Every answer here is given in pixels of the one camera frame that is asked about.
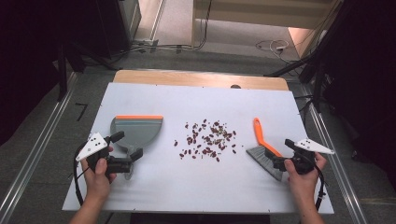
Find wooden table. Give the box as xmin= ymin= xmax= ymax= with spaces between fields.
xmin=112 ymin=69 xmax=290 ymax=91

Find grey dustpan with orange edge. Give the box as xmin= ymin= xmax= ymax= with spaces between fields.
xmin=109 ymin=115 xmax=164 ymax=181

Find bundle of floor cables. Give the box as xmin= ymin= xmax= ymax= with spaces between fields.
xmin=118 ymin=0 xmax=214 ymax=59

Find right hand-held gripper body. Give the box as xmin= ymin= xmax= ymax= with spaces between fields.
xmin=284 ymin=138 xmax=335 ymax=175

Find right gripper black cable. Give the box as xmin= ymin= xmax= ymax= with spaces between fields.
xmin=312 ymin=163 xmax=327 ymax=211

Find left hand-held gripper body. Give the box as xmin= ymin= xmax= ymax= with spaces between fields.
xmin=75 ymin=133 xmax=134 ymax=175

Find white coiled cable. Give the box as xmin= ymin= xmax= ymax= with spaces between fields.
xmin=255 ymin=39 xmax=291 ymax=56

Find person's left hand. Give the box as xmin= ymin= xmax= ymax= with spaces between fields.
xmin=80 ymin=146 xmax=118 ymax=201

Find red beans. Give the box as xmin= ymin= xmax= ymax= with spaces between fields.
xmin=173 ymin=119 xmax=238 ymax=162

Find person's right hand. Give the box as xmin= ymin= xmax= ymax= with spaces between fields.
xmin=283 ymin=152 xmax=328 ymax=200

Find orange brush with grey bristles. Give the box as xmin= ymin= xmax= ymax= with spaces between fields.
xmin=246 ymin=117 xmax=286 ymax=182

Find dark cabinet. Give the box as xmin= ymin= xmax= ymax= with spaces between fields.
xmin=94 ymin=0 xmax=142 ymax=60

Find black metal stand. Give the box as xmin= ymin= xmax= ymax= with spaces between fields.
xmin=56 ymin=43 xmax=68 ymax=103

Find white board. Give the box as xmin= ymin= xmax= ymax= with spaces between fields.
xmin=62 ymin=82 xmax=334 ymax=215

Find black tripod stand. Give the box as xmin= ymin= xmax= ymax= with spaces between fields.
xmin=263 ymin=46 xmax=328 ymax=114

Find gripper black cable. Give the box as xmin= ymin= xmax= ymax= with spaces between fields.
xmin=72 ymin=141 xmax=90 ymax=207
xmin=312 ymin=163 xmax=327 ymax=211

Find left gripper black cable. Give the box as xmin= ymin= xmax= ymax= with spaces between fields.
xmin=72 ymin=141 xmax=90 ymax=207

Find metal floor rail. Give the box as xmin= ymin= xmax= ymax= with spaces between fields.
xmin=0 ymin=72 xmax=78 ymax=224
xmin=298 ymin=84 xmax=370 ymax=224

